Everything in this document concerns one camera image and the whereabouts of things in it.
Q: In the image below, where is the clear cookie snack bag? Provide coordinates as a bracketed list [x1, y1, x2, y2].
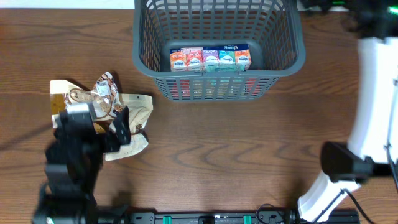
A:
[65, 72, 125, 121]

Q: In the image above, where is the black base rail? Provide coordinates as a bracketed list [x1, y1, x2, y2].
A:
[124, 208, 361, 224]

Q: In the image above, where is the white teal small packet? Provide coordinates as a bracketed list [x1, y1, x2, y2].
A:
[205, 64, 246, 94]

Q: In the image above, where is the grey plastic basket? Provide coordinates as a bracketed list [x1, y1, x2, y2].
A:
[132, 0, 305, 101]

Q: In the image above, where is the orange pasta bag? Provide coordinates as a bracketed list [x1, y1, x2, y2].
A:
[168, 78, 267, 100]

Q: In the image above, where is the multicolour tissue pack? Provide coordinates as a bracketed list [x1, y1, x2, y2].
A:
[170, 44, 252, 72]

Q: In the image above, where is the beige pantry snack pouch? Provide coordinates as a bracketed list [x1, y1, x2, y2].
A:
[49, 79, 103, 134]

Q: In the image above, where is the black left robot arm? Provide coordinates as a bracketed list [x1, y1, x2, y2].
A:
[32, 108, 131, 223]

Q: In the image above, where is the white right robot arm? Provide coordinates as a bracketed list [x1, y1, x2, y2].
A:
[132, 1, 397, 223]

